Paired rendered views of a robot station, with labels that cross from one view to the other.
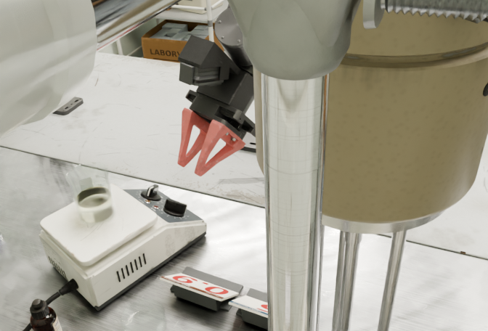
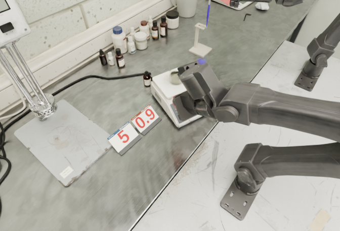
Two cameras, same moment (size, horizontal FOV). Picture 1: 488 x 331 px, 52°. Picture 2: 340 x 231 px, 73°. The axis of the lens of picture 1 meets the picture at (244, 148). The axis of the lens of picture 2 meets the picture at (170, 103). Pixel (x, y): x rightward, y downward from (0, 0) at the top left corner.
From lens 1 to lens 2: 77 cm
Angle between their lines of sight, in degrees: 74
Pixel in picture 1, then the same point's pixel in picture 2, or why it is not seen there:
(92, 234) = (165, 79)
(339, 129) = not seen: outside the picture
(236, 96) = (182, 97)
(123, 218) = (170, 87)
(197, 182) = (218, 132)
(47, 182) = (230, 80)
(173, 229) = (168, 107)
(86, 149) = not seen: hidden behind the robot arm
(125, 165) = not seen: hidden behind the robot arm
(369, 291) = (120, 181)
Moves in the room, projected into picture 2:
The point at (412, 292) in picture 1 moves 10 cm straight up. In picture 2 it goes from (110, 199) to (102, 185)
